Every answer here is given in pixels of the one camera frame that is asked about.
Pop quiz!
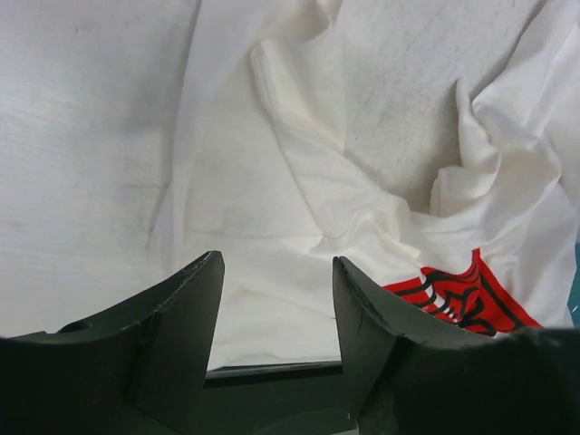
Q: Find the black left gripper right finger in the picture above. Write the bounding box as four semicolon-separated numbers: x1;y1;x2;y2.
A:
333;257;579;434

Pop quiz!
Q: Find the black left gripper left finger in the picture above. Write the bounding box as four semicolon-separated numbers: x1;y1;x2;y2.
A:
1;251;225;434

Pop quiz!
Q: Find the white t-shirt red print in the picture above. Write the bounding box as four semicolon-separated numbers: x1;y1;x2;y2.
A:
150;1;579;370

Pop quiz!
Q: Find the teal plastic bin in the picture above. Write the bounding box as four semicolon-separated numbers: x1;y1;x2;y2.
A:
568;244;580;327

